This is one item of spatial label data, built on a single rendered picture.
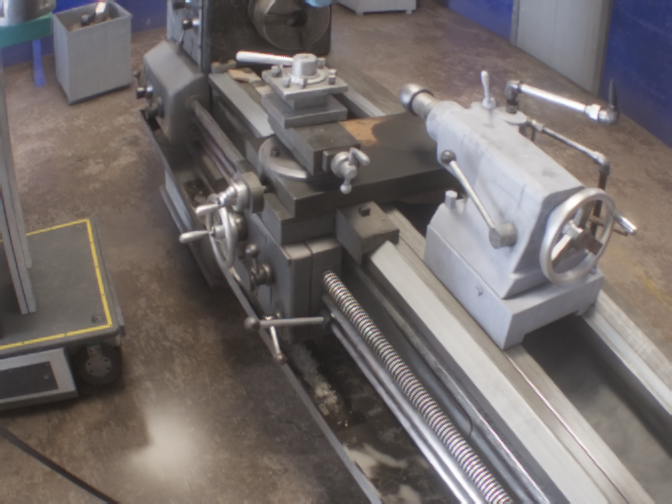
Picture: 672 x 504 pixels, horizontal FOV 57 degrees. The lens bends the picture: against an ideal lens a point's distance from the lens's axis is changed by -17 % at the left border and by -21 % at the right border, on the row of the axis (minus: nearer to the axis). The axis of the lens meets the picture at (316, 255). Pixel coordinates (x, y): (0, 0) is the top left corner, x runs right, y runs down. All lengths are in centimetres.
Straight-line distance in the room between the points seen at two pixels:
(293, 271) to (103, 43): 304
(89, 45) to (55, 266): 219
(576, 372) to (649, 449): 31
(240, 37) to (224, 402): 128
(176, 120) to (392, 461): 151
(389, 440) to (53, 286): 129
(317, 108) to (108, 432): 127
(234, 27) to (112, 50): 207
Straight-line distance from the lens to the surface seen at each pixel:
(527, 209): 144
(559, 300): 155
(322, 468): 230
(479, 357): 147
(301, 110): 181
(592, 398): 164
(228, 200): 182
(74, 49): 452
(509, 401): 141
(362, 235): 170
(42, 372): 240
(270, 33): 245
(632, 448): 158
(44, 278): 259
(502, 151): 152
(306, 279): 180
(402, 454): 184
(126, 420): 246
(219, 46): 262
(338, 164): 167
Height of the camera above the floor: 185
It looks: 37 degrees down
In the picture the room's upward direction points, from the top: 2 degrees clockwise
